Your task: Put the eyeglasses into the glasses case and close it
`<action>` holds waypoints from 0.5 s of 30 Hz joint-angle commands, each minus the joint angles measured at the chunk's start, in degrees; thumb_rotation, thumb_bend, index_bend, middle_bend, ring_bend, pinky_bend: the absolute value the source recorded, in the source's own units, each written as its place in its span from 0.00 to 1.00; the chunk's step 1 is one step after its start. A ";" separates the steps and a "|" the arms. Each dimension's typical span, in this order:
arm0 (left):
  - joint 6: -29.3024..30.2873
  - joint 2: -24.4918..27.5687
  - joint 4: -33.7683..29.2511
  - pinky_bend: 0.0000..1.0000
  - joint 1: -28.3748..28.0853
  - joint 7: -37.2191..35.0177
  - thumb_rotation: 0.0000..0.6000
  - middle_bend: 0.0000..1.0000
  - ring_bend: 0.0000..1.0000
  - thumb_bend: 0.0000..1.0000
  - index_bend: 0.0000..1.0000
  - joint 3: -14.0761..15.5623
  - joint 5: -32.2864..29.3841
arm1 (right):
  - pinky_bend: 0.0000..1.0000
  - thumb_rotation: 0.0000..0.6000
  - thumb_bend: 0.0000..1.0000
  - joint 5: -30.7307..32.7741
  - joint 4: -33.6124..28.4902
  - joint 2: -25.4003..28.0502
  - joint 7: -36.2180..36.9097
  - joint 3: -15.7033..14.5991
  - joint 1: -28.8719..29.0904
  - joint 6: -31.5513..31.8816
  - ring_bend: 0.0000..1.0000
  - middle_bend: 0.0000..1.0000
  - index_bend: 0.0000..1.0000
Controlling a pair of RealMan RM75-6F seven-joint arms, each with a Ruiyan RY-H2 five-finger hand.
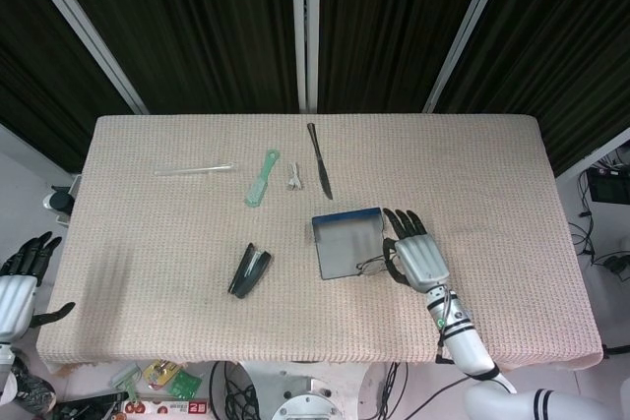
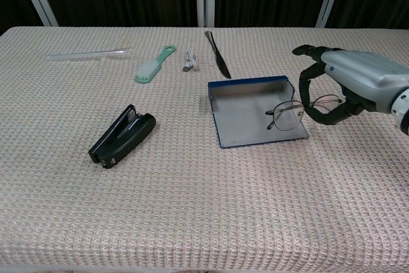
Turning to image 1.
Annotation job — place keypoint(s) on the red white long box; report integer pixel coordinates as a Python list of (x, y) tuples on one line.
[(167, 408)]

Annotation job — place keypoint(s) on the dark patterned fabric bundle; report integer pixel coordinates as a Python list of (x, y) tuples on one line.
[(29, 388)]

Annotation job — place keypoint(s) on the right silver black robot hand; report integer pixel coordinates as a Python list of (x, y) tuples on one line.
[(421, 260)]

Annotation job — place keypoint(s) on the black pleated curtain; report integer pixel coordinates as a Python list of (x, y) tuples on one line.
[(207, 21)]

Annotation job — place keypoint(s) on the white vertical frame post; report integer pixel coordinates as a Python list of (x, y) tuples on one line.
[(305, 26)]

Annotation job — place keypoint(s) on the small white clip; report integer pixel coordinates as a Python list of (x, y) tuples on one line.
[(294, 179)]

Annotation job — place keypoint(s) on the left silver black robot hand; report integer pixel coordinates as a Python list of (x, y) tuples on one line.
[(15, 292)]

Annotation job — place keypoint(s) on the white black round device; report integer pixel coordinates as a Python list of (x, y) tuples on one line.
[(61, 201)]

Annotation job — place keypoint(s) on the metal table knife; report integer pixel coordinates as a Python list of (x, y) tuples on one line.
[(322, 174)]

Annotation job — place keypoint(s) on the green plastic clip tool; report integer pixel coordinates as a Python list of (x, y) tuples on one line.
[(129, 380)]

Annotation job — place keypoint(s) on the clear plastic tube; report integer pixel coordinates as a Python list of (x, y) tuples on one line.
[(192, 169)]

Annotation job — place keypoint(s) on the pink waffle tablecloth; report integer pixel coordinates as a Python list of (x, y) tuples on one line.
[(172, 267)]

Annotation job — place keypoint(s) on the black metal-rimmed eyeglasses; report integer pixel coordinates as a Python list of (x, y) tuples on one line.
[(374, 267)]

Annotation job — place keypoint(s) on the yellow red snack packet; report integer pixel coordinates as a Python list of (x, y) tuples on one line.
[(162, 373)]

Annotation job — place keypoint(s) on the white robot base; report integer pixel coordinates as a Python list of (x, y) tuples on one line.
[(305, 390)]

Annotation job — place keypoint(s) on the green white scrub brush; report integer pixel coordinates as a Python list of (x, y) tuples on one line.
[(257, 189)]

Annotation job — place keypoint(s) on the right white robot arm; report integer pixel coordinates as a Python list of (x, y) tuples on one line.
[(467, 341)]

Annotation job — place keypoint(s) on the white slanted frame post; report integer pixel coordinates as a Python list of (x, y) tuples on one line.
[(83, 31), (467, 31)]

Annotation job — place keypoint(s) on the black stapler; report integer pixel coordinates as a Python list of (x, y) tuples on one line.
[(248, 272)]

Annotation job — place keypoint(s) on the black monitor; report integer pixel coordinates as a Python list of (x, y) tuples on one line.
[(608, 186)]

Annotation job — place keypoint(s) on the black tray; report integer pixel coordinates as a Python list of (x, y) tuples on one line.
[(88, 407)]

